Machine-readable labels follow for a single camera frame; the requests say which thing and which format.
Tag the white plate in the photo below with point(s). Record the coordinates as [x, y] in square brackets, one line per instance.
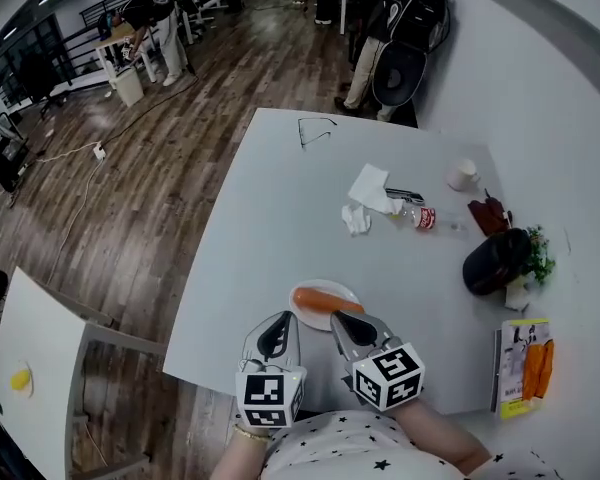
[314, 318]

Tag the white star-print shirt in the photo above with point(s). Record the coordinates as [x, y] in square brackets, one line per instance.
[350, 448]

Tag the grey table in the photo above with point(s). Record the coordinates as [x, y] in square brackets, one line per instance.
[260, 248]

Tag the yellow-edged magazine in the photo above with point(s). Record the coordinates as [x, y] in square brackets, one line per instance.
[512, 353]

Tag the dark red cloth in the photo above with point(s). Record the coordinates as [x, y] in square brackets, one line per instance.
[487, 215]

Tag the clear bottle red label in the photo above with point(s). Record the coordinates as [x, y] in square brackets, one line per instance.
[425, 218]

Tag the white table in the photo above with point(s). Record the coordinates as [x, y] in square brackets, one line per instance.
[35, 328]

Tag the black silver pocket tool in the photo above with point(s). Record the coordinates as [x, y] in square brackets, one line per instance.
[405, 195]

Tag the white cup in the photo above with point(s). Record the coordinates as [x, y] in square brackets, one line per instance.
[461, 174]

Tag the wooden desk white legs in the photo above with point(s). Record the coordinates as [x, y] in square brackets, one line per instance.
[117, 38]

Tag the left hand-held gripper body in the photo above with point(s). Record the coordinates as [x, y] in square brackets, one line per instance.
[267, 398]

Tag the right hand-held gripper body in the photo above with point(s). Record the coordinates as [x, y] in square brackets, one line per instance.
[390, 378]

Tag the white waste bin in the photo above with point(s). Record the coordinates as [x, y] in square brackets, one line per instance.
[129, 89]

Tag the orange carrot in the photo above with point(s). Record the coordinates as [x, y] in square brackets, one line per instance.
[325, 299]

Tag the person's left forearm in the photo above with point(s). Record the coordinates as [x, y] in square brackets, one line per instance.
[240, 460]

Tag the crumpled white tissue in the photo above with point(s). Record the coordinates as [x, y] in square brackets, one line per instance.
[357, 219]

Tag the potted plant white flowers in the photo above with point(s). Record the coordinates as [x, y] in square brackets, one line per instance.
[540, 258]

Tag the folded white tissue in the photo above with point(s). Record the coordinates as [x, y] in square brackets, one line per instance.
[370, 183]

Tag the thin-framed glasses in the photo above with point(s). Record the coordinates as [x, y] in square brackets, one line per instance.
[300, 133]

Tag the yellow object on plate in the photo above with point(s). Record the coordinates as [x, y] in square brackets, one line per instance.
[25, 365]

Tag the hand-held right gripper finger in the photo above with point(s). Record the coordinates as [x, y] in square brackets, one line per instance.
[380, 332]
[345, 345]

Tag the black railing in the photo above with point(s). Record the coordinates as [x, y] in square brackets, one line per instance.
[87, 15]

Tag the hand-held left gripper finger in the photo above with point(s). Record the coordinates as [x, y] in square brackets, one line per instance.
[254, 343]
[294, 345]

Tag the orange rubber glove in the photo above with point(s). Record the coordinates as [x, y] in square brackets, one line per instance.
[531, 373]
[547, 368]

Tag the white power strip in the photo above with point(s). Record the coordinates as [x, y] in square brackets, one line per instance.
[99, 151]

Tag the person's right forearm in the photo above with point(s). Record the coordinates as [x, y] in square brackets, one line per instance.
[440, 438]

